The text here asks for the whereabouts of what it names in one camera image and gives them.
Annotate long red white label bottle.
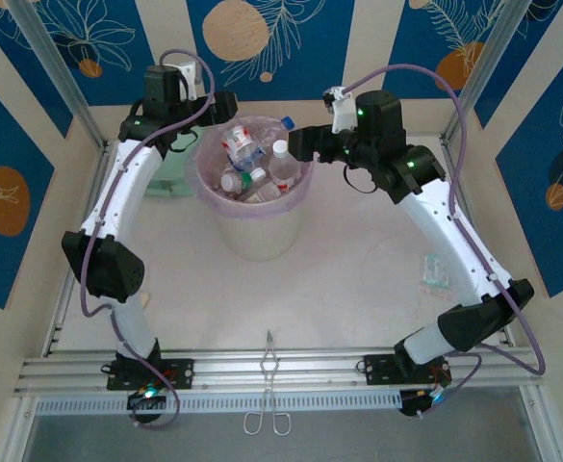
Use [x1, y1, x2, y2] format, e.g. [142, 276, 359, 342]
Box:
[220, 122, 269, 167]

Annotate clear bottle green neck band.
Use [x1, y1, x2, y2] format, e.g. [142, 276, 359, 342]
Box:
[240, 166, 268, 189]

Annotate white ribbed plastic bin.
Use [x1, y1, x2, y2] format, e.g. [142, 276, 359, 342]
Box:
[184, 115, 316, 262]

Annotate purple plastic bin liner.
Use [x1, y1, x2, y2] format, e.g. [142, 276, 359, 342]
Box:
[184, 115, 316, 218]

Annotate mint green zip pouch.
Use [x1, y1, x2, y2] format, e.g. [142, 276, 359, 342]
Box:
[143, 132, 200, 198]

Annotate clear sachet teal print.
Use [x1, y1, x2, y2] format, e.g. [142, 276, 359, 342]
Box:
[422, 253, 451, 290]

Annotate clear sachet pink print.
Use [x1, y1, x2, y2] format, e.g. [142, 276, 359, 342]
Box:
[418, 283, 454, 300]

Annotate metal tongs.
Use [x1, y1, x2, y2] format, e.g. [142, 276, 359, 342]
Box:
[243, 329, 293, 437]

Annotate black base electronics box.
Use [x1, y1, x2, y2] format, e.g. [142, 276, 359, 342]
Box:
[126, 382, 167, 411]
[398, 382, 453, 419]

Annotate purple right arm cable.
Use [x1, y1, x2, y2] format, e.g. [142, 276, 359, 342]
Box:
[345, 64, 547, 420]

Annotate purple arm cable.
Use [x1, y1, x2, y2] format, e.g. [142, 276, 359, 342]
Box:
[79, 49, 216, 430]
[345, 64, 547, 420]

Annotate aluminium frame post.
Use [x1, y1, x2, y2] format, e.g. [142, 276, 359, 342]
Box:
[442, 0, 535, 145]
[6, 0, 108, 151]

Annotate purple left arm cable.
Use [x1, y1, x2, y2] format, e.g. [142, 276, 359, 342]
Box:
[79, 49, 216, 430]

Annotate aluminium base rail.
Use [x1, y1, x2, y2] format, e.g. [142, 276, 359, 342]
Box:
[13, 344, 542, 397]

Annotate grey slotted cable duct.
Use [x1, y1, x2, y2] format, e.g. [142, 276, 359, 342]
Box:
[34, 388, 403, 417]

